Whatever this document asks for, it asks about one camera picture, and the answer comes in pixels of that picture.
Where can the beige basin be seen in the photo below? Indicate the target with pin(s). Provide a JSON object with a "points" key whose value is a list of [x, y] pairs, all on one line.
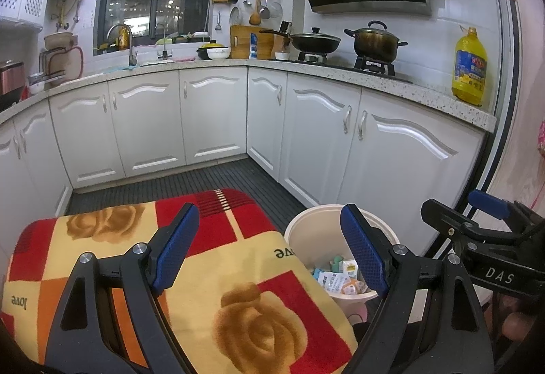
{"points": [[59, 39]]}

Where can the stacked white bowls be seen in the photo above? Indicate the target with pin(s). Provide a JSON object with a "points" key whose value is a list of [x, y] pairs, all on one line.
{"points": [[36, 88]]}

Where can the small chrome tap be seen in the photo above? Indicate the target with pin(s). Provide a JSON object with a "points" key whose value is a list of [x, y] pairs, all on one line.
{"points": [[164, 54]]}

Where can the yellow cooking oil bottle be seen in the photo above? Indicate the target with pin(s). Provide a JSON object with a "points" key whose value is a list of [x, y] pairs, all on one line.
{"points": [[468, 76]]}

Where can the copper rice cooker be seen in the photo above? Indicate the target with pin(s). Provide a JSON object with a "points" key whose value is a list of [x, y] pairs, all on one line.
{"points": [[10, 78]]}

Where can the blue white bottle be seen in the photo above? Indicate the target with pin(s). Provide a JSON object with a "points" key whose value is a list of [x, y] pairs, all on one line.
{"points": [[254, 48]]}

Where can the brass pot with lid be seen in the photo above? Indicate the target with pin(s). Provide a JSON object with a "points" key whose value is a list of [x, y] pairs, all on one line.
{"points": [[377, 44]]}

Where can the yellow lidded casserole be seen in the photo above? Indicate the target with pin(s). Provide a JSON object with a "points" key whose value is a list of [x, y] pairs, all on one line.
{"points": [[210, 46]]}

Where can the wooden cutting board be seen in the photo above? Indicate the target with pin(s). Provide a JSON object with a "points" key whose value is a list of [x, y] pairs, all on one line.
{"points": [[240, 42]]}

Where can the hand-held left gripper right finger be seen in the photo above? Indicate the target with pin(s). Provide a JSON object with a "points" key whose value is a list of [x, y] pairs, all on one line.
{"points": [[364, 248]]}

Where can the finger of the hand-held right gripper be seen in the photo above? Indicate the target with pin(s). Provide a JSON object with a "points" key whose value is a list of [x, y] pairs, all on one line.
{"points": [[489, 201], [443, 214]]}

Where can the black gas stove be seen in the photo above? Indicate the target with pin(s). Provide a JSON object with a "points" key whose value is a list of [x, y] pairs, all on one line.
{"points": [[374, 67]]}

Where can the cream plastic bin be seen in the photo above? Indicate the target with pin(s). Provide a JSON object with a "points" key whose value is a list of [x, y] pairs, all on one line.
{"points": [[306, 229]]}

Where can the metal slotted turner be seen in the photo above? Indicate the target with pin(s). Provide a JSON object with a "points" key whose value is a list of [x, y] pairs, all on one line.
{"points": [[264, 12]]}

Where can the small white bowl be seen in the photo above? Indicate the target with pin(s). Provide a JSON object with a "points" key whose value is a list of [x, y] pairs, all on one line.
{"points": [[282, 56]]}

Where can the wooden spatula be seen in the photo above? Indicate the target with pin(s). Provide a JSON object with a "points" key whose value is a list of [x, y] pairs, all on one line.
{"points": [[254, 18]]}

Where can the dark window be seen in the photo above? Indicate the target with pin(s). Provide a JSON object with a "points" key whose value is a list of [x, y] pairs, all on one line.
{"points": [[127, 8]]}

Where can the red yellow printed blanket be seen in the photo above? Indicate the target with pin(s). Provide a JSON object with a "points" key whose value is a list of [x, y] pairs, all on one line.
{"points": [[238, 254]]}

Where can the white lower cabinets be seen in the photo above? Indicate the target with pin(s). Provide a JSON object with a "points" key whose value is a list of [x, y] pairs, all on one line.
{"points": [[213, 114]]}

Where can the white carton yellow label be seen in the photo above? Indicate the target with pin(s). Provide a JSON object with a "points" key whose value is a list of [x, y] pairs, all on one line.
{"points": [[348, 268]]}

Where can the wooden knife block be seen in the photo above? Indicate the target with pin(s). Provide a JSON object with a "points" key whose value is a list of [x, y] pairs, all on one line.
{"points": [[279, 44]]}

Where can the black wok with lid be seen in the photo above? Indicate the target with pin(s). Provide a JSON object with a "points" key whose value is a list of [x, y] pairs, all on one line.
{"points": [[315, 42]]}

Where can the person's right hand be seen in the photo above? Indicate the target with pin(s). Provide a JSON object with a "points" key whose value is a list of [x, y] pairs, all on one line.
{"points": [[517, 325]]}

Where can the brown dotted snack packet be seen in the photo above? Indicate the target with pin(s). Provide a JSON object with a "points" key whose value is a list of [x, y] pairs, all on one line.
{"points": [[351, 286]]}

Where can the tall kitchen faucet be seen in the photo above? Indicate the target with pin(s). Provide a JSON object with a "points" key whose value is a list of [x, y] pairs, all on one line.
{"points": [[133, 59]]}

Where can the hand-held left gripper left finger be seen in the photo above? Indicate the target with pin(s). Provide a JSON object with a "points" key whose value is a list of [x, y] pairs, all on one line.
{"points": [[176, 246]]}

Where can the metal peeler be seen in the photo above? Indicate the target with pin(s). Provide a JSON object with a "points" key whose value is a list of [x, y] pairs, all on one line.
{"points": [[218, 27]]}

